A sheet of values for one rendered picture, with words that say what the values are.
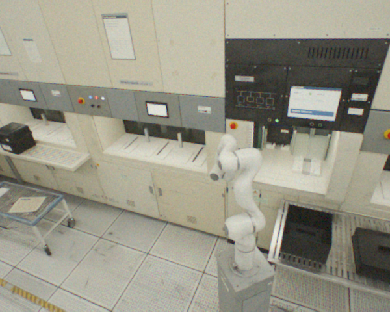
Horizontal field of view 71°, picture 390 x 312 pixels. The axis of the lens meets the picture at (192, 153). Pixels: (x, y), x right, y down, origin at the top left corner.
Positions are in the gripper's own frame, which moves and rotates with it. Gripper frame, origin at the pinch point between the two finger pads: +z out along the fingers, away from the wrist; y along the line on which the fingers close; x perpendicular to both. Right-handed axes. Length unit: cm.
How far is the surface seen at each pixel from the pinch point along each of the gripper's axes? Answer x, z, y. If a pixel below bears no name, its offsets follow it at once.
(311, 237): -43, -23, 64
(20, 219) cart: -74, -63, -190
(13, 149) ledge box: -32, -13, -236
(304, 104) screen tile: 36, 12, 46
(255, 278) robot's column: -44, -64, 36
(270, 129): -12, 64, 20
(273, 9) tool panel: 91, 12, 22
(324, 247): -29, -41, 70
